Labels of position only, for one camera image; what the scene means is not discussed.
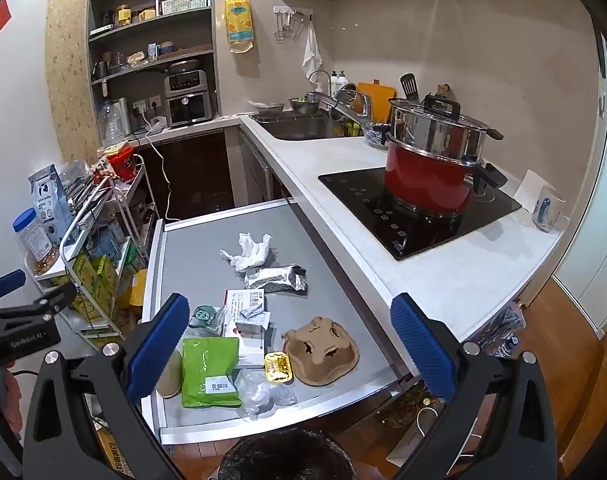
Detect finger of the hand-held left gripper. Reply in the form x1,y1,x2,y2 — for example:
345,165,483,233
0,269,28,311
3,282,79,322

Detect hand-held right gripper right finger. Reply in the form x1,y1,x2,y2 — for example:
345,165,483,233
390,292,570,480

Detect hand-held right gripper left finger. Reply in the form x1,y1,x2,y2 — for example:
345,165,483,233
22,292,191,480

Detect beige round lid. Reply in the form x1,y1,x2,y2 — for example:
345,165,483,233
156,347,184,400

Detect green pouch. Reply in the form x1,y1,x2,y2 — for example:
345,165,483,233
181,336,243,408

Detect green white snack packet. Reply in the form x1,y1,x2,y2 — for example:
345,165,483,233
186,305,229,337

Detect brown pulp cup holder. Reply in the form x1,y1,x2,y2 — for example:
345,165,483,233
282,316,360,387

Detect clear plastic bag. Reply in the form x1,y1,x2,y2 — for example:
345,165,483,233
236,369,299,418

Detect yellow foil wrapper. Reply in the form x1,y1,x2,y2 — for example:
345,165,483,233
264,351,295,383

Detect black lined trash bin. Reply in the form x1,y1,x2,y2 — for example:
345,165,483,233
218,427,357,480

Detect person's left hand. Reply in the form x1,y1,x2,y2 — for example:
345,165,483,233
0,371,24,437

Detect stack of yellow boxes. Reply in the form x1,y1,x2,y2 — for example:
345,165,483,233
70,252,124,321

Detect blue lidded plastic jar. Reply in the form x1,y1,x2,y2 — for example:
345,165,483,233
12,207,61,277

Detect white red printed carton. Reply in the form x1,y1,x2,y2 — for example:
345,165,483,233
218,288,269,368

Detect blue white coffee bag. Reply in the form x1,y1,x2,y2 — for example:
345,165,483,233
28,164,69,248

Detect small white blue sachet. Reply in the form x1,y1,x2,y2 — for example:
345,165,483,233
237,306,272,332

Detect white rolling cart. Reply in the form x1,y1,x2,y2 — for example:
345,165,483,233
30,155,159,341

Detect crumpled white tissue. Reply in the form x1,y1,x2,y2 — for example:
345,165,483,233
219,232,275,272

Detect silver foil wrapper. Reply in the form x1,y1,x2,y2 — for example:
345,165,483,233
244,264,309,295

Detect red noodle cup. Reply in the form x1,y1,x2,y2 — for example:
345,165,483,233
106,144,138,182

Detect black induction cooktop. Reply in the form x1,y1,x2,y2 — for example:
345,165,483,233
317,162,523,262

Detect red cooking pot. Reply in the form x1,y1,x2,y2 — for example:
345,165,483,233
383,140,508,218

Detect white mug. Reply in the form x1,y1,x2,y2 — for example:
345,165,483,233
532,186,567,233

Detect clear water pitcher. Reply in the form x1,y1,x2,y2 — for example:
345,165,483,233
97,99,131,146

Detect white card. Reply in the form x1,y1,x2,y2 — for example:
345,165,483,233
512,169,549,211

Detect steel steamer pot with lid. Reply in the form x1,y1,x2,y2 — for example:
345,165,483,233
387,95,504,166

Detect white cabinet door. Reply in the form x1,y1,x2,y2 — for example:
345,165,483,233
553,35,607,331

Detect blue patterned bowl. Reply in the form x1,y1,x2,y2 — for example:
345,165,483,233
361,121,391,151

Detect silver double air fryer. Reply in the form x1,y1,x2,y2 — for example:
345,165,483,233
163,59,215,128

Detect steel kitchen sink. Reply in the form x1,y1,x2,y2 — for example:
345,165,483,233
250,112,349,142

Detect chrome kitchen faucet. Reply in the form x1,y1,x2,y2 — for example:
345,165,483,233
318,85,374,123

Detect orange cutting board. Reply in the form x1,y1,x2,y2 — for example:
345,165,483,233
357,81,397,126

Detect black slotted spatula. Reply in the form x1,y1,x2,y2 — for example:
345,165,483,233
400,73,420,103

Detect steel mixing bowl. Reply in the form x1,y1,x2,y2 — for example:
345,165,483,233
289,92,321,115

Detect curved chrome tap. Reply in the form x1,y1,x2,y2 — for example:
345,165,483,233
307,70,333,95

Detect white hanging towel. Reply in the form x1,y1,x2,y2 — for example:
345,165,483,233
302,22,324,81

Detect white shelf basket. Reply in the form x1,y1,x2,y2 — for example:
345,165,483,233
156,0,210,16

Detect yellow hanging package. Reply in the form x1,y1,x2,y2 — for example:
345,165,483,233
224,0,255,54

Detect white power cable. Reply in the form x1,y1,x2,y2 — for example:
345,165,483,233
133,110,184,223

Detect grey wall shelf unit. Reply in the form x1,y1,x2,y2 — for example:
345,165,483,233
86,0,219,126

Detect wall hook rack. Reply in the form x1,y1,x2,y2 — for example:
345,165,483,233
273,6,314,41

